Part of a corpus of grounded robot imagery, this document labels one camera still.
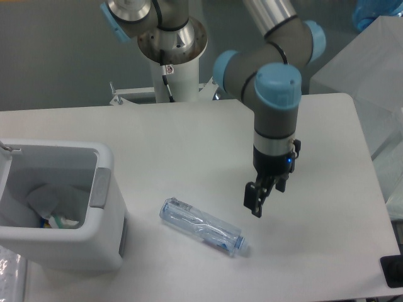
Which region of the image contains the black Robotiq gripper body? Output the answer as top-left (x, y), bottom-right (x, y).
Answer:
top-left (253, 147), bottom-right (295, 183)

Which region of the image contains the clear plastic water bottle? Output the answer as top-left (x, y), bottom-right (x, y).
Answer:
top-left (159, 198), bottom-right (249, 255)

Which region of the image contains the white plastic wrapper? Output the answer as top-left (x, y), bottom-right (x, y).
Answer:
top-left (25, 184), bottom-right (89, 229)

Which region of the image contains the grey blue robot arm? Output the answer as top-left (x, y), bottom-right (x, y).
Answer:
top-left (100, 1), bottom-right (326, 216)

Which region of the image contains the white plastic trash can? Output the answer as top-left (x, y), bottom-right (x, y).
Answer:
top-left (1, 138), bottom-right (127, 271)

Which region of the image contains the black device at table edge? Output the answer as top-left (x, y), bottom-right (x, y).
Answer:
top-left (380, 255), bottom-right (402, 288)

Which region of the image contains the white covered box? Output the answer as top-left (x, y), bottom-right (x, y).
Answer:
top-left (309, 16), bottom-right (402, 157)

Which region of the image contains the blue water jug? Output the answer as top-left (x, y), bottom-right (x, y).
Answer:
top-left (352, 0), bottom-right (402, 32)

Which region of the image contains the blue snack packet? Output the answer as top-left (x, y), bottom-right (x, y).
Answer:
top-left (40, 218), bottom-right (52, 228)

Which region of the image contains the clear plastic sheet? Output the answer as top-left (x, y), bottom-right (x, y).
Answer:
top-left (1, 247), bottom-right (26, 301)

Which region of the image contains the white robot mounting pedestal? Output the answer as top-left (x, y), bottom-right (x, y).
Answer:
top-left (110, 58), bottom-right (219, 106)

